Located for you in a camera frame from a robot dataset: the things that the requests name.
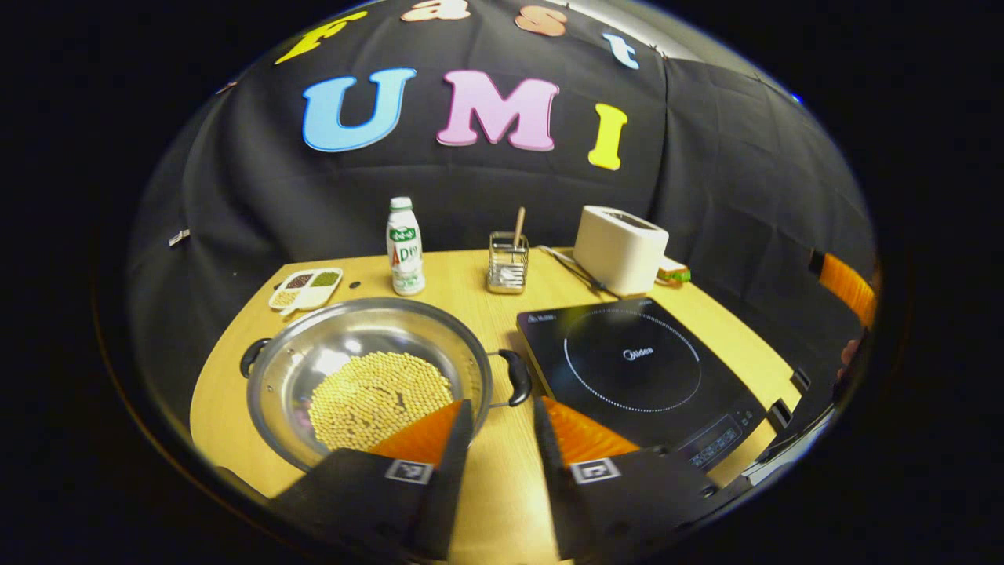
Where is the white drink bottle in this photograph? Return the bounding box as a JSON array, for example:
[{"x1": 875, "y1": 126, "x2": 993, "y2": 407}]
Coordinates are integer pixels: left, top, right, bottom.
[{"x1": 386, "y1": 196, "x2": 426, "y2": 297}]

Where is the black power cable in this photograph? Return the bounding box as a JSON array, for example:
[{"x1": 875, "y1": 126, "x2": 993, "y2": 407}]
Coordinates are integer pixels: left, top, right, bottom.
[{"x1": 549, "y1": 251, "x2": 620, "y2": 300}]

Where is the pile of yellow soybeans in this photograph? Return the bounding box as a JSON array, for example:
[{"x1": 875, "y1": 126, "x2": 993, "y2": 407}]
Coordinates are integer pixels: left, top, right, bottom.
[{"x1": 307, "y1": 351, "x2": 456, "y2": 452}]

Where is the white power cable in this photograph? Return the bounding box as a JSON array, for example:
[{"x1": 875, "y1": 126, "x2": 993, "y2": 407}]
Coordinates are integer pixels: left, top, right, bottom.
[{"x1": 537, "y1": 245, "x2": 589, "y2": 272}]

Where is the white divided bean dish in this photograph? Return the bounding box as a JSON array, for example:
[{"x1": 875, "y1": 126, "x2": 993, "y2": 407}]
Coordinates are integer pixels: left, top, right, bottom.
[{"x1": 268, "y1": 268, "x2": 344, "y2": 315}]

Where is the stainless steel pot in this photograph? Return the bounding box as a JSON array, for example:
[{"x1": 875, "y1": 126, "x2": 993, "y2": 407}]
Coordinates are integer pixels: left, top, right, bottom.
[{"x1": 239, "y1": 297, "x2": 533, "y2": 473}]

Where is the white toaster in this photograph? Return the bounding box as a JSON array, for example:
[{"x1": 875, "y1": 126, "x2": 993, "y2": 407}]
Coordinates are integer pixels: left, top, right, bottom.
[{"x1": 573, "y1": 206, "x2": 670, "y2": 297}]

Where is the wire utensil holder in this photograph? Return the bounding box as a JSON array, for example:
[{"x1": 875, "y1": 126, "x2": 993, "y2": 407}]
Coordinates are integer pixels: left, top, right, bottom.
[{"x1": 487, "y1": 231, "x2": 530, "y2": 295}]

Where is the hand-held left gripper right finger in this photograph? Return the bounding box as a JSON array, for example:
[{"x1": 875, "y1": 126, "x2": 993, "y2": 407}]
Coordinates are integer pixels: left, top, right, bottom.
[{"x1": 533, "y1": 396, "x2": 718, "y2": 562}]

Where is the black backdrop cloth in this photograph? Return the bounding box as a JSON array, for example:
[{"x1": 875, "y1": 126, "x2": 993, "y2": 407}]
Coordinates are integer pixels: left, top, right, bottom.
[{"x1": 125, "y1": 0, "x2": 879, "y2": 377}]

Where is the black induction cooktop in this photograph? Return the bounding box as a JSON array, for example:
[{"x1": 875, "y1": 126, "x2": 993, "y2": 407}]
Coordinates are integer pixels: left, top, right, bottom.
[{"x1": 516, "y1": 297, "x2": 768, "y2": 472}]

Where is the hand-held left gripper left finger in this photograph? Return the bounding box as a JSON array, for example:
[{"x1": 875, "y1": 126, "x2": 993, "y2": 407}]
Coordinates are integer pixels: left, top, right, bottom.
[{"x1": 271, "y1": 399, "x2": 475, "y2": 562}]

